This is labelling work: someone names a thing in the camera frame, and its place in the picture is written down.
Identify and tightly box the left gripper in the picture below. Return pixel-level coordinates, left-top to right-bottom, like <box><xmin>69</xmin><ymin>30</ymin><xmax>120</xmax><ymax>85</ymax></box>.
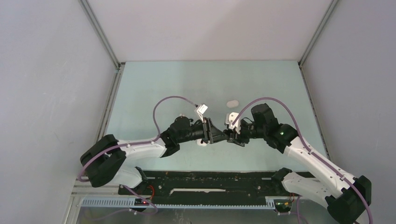
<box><xmin>177</xmin><ymin>118</ymin><xmax>229</xmax><ymax>144</ymax></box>

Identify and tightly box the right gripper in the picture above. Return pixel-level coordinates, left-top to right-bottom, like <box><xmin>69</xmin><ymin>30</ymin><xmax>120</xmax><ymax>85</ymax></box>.
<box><xmin>227</xmin><ymin>120</ymin><xmax>267</xmax><ymax>147</ymax></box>

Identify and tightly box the white gold-trimmed charging case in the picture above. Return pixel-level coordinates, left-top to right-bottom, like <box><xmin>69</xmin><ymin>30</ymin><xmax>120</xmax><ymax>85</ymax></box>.
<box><xmin>197</xmin><ymin>139</ymin><xmax>207</xmax><ymax>147</ymax></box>

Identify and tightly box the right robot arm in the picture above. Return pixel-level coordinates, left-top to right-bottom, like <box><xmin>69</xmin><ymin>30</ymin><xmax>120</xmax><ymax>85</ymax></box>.
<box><xmin>225</xmin><ymin>104</ymin><xmax>372</xmax><ymax>224</ymax></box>

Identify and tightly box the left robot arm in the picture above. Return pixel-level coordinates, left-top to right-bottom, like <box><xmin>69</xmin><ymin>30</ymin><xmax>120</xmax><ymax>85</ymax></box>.
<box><xmin>80</xmin><ymin>116</ymin><xmax>229</xmax><ymax>194</ymax></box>

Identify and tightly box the white oval charging case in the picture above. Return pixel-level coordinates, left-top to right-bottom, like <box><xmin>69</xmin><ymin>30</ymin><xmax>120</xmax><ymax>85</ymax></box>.
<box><xmin>226</xmin><ymin>100</ymin><xmax>239</xmax><ymax>108</ymax></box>

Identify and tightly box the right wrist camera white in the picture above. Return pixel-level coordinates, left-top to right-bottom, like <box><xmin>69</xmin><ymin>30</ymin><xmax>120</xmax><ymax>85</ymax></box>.
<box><xmin>225</xmin><ymin>112</ymin><xmax>241</xmax><ymax>134</ymax></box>

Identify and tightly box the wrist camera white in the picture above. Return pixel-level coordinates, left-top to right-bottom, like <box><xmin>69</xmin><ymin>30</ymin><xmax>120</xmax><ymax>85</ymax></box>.
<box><xmin>225</xmin><ymin>112</ymin><xmax>241</xmax><ymax>134</ymax></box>
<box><xmin>194</xmin><ymin>104</ymin><xmax>208</xmax><ymax>122</ymax></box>

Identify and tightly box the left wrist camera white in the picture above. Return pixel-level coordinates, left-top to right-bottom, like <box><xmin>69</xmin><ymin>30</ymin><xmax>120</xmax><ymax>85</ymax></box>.
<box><xmin>194</xmin><ymin>104</ymin><xmax>208</xmax><ymax>122</ymax></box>

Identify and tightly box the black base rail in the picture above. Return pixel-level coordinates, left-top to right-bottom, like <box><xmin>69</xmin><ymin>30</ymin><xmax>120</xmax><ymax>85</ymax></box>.
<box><xmin>132</xmin><ymin>171</ymin><xmax>298</xmax><ymax>207</ymax></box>

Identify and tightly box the white cable duct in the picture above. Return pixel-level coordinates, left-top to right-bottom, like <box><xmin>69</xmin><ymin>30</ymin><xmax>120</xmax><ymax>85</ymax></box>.
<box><xmin>81</xmin><ymin>197</ymin><xmax>276</xmax><ymax>210</ymax></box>

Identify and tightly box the aluminium frame rail front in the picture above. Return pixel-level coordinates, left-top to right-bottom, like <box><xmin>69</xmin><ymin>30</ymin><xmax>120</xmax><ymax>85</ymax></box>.
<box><xmin>71</xmin><ymin>176</ymin><xmax>354</xmax><ymax>214</ymax></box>

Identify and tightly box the left corner aluminium post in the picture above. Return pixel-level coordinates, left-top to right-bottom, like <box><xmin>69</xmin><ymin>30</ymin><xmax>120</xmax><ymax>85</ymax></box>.
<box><xmin>78</xmin><ymin>0</ymin><xmax>121</xmax><ymax>70</ymax></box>

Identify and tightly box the corner aluminium post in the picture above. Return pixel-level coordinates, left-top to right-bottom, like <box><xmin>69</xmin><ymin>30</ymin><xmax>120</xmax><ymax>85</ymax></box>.
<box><xmin>298</xmin><ymin>0</ymin><xmax>340</xmax><ymax>68</ymax></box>
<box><xmin>78</xmin><ymin>0</ymin><xmax>121</xmax><ymax>70</ymax></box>

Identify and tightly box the right corner aluminium post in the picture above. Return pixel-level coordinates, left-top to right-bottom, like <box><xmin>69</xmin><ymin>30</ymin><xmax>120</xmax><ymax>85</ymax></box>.
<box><xmin>298</xmin><ymin>0</ymin><xmax>340</xmax><ymax>68</ymax></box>

